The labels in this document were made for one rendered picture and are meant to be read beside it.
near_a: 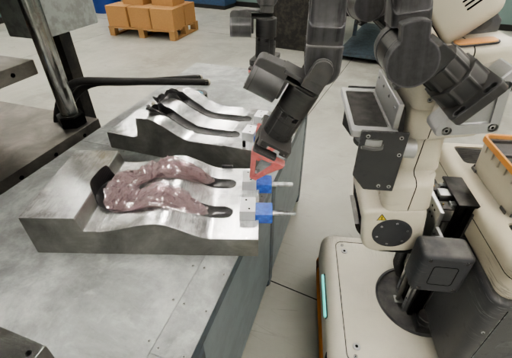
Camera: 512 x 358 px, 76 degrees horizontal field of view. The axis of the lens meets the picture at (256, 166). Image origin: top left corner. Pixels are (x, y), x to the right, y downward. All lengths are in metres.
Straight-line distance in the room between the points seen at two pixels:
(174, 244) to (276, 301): 0.96
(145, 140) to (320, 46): 0.71
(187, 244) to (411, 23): 0.58
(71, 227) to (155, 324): 0.28
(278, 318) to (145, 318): 0.97
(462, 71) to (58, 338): 0.81
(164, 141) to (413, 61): 0.74
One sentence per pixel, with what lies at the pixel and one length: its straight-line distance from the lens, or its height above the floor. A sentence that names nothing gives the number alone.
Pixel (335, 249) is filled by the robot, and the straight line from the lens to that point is 1.50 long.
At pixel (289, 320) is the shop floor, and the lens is 1.61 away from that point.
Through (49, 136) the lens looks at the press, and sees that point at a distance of 1.42.
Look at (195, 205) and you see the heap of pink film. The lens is 0.77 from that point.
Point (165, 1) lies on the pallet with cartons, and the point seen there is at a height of 0.51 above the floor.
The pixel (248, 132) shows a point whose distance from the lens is 0.96.
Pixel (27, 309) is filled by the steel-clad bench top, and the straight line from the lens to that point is 0.82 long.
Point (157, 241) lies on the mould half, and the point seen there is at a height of 0.85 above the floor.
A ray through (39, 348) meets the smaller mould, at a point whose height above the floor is 0.87.
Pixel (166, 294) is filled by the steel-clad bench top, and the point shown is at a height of 0.80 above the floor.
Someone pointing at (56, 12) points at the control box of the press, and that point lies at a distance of 1.55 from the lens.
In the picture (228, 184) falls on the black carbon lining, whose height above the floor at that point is 0.85.
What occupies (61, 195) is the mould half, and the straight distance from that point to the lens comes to 0.86.
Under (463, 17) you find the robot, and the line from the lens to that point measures 0.74.
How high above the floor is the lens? 1.39
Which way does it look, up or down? 36 degrees down
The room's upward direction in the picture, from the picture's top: straight up
